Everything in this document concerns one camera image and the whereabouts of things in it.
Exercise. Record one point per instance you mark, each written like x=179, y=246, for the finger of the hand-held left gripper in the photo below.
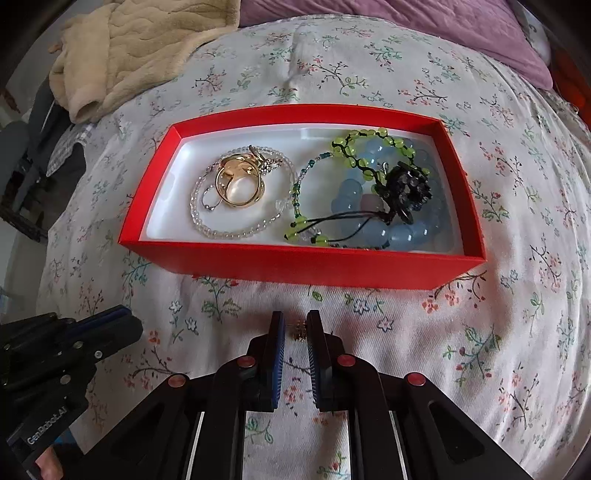
x=108, y=318
x=117, y=337

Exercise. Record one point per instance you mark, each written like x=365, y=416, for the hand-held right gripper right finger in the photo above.
x=314, y=360

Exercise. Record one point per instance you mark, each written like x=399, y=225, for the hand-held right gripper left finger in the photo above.
x=278, y=360

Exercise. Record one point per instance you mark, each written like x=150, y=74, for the small gold earring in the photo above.
x=300, y=331

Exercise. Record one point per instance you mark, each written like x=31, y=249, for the red jewelry box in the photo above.
x=300, y=267

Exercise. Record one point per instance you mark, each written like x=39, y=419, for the gold charm earring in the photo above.
x=267, y=166

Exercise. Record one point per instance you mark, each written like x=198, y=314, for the black beaded hair clip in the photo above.
x=411, y=189

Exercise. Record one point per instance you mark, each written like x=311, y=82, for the person's left hand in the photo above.
x=48, y=464

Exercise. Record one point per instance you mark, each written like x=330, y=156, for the floral bed sheet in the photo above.
x=461, y=346

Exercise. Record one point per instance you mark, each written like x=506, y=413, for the dark clothing pile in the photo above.
x=27, y=175

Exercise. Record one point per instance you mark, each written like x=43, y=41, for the plaid cloth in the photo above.
x=64, y=150

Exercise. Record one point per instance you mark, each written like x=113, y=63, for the beige fleece blanket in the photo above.
x=138, y=50

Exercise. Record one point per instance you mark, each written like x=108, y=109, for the orange cloth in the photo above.
x=572, y=78

